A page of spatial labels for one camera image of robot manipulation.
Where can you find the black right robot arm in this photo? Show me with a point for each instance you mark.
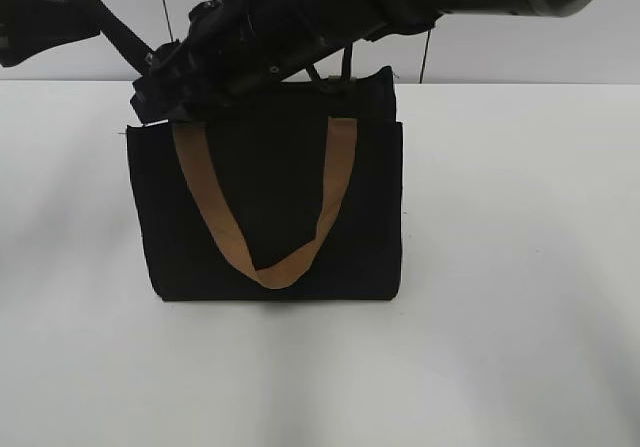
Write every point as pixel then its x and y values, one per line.
pixel 341 23

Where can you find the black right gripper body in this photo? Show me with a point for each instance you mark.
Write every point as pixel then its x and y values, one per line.
pixel 233 48

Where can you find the black canvas tote bag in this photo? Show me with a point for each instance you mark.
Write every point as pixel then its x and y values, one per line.
pixel 293 195

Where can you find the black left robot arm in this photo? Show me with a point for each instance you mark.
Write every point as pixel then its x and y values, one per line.
pixel 30 27

